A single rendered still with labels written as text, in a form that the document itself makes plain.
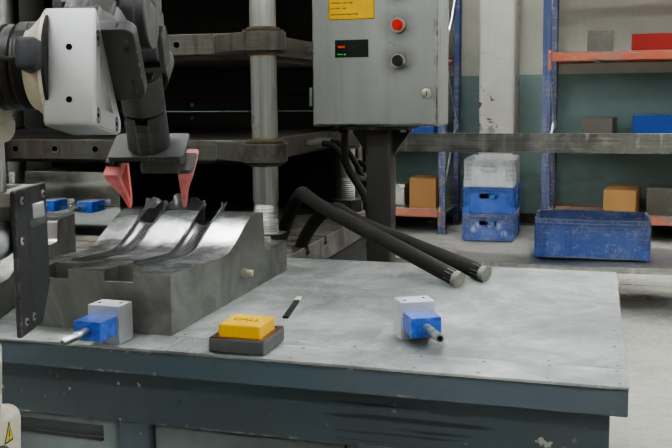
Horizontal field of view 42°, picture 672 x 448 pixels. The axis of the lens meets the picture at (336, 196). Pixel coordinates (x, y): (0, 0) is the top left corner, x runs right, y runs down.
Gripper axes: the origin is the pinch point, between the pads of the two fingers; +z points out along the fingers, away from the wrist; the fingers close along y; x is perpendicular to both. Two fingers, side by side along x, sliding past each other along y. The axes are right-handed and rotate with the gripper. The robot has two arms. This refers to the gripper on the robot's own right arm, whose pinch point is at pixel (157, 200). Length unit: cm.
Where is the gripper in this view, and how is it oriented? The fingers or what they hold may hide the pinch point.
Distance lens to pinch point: 128.8
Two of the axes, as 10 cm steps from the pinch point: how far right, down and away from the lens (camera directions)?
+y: -10.0, 0.1, 0.0
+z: 0.1, 8.3, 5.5
